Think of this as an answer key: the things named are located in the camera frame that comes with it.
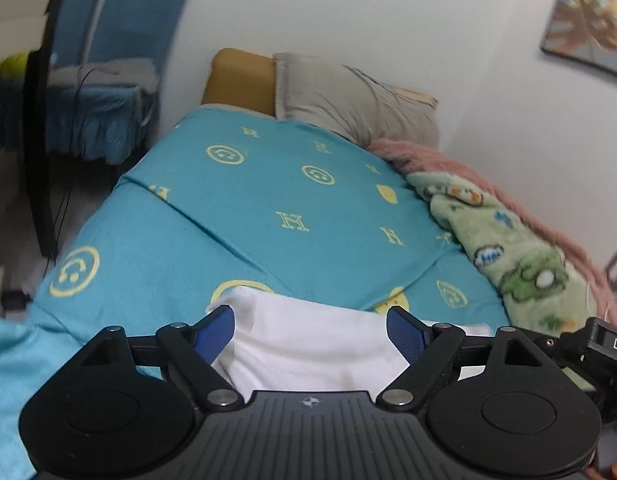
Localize leaf wall picture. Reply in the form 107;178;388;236
540;0;617;81

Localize green plush toy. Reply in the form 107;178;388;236
0;52;32;81

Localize grey pillow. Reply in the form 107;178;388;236
272;52;442;151

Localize yellow pillow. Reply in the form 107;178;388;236
393;87;438;108

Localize white table with black legs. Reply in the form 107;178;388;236
0;0;79;261

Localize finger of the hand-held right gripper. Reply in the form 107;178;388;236
523;329;564;356

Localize green cartoon blanket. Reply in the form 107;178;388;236
406;171;599;391

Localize bed with teal printed sheet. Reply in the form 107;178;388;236
0;105;519;480

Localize yellow headboard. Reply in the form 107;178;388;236
202;48;279;118

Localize black cable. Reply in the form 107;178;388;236
51;62;96;266

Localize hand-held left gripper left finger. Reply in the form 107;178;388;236
81;304;245;413

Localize white shirt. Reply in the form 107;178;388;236
204;286;494;396

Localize pink fluffy blanket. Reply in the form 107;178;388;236
369;137;617;321

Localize blue covered chair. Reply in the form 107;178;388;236
0;0;109;153
48;0;196;166

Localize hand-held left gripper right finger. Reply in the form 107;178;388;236
377;305;559;413

